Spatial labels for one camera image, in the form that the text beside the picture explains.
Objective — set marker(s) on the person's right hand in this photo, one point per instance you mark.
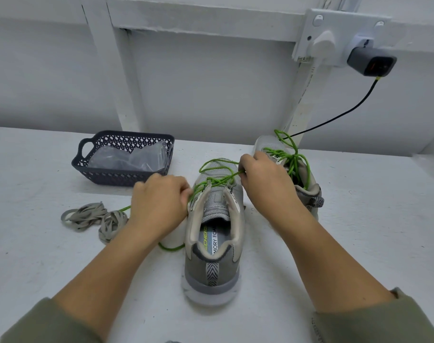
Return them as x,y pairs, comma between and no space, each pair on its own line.
267,185

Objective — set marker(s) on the person's left hand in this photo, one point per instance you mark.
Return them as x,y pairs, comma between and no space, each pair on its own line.
158,207

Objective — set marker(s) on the green shoelace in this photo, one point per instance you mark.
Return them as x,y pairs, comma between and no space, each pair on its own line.
294,159
210,182

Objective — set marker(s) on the gray sneaker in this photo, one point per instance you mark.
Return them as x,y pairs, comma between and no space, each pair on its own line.
213,271
311,200

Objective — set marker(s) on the beige shoelace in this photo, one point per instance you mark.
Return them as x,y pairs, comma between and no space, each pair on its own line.
111,225
85,216

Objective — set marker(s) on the clear plastic bag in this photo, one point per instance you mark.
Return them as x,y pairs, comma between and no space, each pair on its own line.
131,157

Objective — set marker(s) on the person's left forearm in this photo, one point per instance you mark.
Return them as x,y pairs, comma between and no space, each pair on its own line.
81,296

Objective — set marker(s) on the person's right forearm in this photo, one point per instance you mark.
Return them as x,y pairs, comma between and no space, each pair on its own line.
353,282

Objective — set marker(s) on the dark plastic lattice basket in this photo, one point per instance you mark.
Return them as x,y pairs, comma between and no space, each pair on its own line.
113,178

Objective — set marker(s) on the white plug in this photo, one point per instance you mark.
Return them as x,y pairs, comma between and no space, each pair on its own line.
323,45

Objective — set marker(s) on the gray charger adapter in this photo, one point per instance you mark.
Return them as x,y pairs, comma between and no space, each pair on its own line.
371,62

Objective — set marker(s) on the white wall socket plate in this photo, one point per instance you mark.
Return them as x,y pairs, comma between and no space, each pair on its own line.
342,21

